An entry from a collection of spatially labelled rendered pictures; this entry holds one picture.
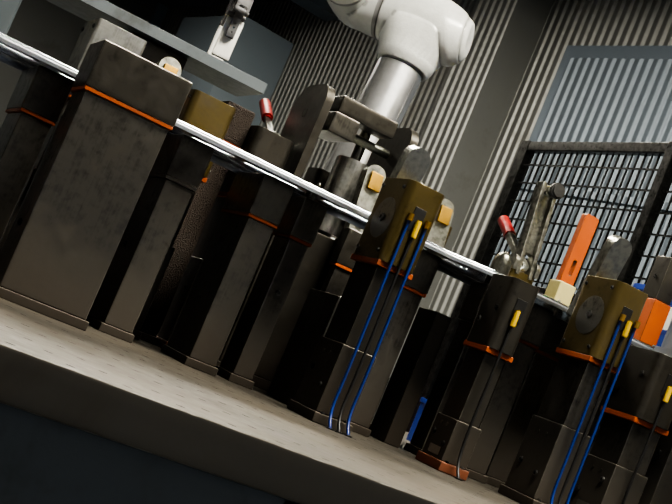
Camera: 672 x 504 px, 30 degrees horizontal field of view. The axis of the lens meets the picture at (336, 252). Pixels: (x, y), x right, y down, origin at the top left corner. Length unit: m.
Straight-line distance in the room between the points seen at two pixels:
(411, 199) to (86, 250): 0.43
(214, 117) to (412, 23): 0.82
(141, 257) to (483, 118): 4.18
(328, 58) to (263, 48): 0.52
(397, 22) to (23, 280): 1.32
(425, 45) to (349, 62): 4.58
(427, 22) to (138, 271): 1.12
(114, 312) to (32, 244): 0.23
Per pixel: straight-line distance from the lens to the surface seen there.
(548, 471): 1.81
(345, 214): 1.92
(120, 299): 1.71
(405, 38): 2.62
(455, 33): 2.63
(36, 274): 1.53
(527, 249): 2.20
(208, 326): 1.75
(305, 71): 7.56
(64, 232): 1.53
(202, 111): 1.91
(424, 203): 1.68
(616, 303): 1.82
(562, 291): 2.20
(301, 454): 1.04
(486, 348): 1.77
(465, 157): 5.74
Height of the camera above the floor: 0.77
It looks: 5 degrees up
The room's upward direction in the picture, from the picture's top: 23 degrees clockwise
